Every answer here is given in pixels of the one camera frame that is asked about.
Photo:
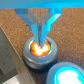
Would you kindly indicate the blue button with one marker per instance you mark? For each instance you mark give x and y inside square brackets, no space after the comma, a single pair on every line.
[66,75]

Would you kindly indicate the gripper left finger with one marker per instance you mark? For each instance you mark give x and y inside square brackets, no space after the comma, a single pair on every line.
[32,24]

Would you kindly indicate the red button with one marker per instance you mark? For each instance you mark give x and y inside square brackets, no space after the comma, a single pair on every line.
[37,57]

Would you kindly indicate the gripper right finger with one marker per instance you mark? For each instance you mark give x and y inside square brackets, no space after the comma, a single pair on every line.
[47,22]

